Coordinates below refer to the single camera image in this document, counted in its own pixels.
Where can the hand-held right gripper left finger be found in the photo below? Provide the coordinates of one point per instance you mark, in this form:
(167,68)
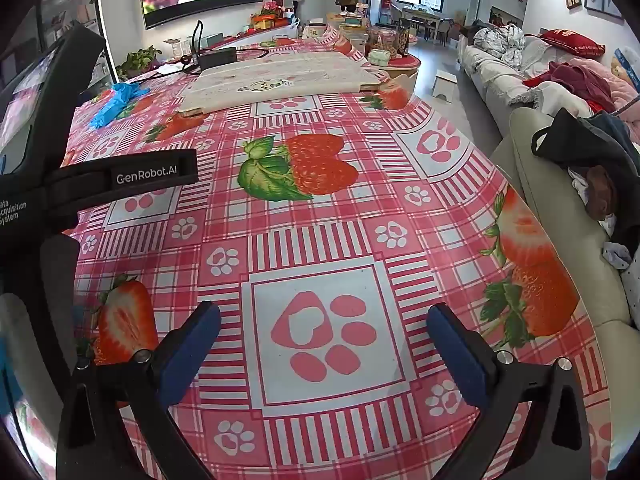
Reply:
(190,345)

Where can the pink blanket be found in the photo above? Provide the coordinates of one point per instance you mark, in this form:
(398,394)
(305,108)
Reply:
(625,90)

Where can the dark red garment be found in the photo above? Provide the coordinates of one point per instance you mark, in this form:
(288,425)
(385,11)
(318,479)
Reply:
(575,82)

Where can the white folded play mat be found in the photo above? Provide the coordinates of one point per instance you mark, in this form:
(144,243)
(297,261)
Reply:
(280,82)

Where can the brown garment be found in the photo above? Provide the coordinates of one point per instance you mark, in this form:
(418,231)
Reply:
(600,192)

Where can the white open carton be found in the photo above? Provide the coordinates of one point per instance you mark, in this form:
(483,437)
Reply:
(181,47)

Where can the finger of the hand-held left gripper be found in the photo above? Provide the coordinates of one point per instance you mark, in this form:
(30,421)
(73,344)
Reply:
(82,42)

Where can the white small appliance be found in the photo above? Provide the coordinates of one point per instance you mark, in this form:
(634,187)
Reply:
(315,30)

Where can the orange gift box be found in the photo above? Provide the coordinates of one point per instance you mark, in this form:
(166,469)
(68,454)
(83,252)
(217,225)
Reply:
(270,22)

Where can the grey green box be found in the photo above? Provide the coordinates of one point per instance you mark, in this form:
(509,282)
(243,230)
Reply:
(214,40)

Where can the green potted plant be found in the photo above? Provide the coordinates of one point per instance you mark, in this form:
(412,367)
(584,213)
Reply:
(137,60)

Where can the grey white quilt pile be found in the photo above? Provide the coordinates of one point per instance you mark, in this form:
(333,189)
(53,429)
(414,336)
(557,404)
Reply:
(500,42)

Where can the dining table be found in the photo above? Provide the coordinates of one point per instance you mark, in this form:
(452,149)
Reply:
(422,16)

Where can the white step stool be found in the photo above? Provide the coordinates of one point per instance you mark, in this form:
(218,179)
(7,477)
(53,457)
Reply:
(445,85)

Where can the blue disposable glove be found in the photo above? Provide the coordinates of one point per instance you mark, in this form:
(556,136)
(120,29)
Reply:
(112,102)

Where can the strawberry print checked tablecloth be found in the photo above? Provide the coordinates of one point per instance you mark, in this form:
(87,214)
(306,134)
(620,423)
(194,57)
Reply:
(350,240)

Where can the white dotted cloth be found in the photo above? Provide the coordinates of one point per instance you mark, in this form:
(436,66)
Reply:
(625,270)

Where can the clear plastic jar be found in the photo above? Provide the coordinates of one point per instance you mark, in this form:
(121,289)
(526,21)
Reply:
(384,40)

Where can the red pillow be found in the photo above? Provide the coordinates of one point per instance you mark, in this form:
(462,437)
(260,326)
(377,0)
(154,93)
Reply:
(575,42)

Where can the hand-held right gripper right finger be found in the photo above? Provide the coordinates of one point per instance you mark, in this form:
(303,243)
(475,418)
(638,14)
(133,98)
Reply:
(455,355)

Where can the pink flower pot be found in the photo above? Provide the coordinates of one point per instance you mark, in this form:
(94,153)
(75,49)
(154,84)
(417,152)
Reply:
(272,8)

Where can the glass door cabinet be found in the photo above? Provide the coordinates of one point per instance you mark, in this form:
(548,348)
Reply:
(65,0)

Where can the black garment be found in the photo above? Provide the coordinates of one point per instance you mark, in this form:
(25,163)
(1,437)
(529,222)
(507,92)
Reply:
(600,145)

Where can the black power box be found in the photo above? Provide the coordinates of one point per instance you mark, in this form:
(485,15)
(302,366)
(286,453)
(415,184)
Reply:
(217,57)

